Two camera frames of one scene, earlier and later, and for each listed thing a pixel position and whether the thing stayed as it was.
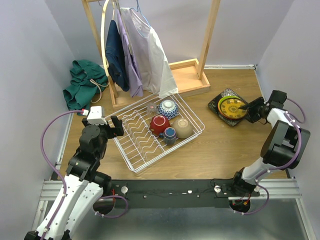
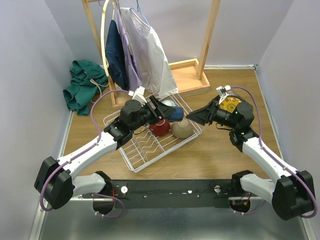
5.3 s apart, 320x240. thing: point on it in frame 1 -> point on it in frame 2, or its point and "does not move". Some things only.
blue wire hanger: x=138 y=9 does not move
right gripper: x=251 y=107 -> x=209 y=113
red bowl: x=158 y=123 does not move
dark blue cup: x=169 y=134 -> x=177 y=115
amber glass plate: x=229 y=108 does not move
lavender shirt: x=133 y=76 does not move
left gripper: x=110 y=128 -> x=155 y=111
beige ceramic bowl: x=183 y=127 does not move
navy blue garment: x=114 y=55 does not move
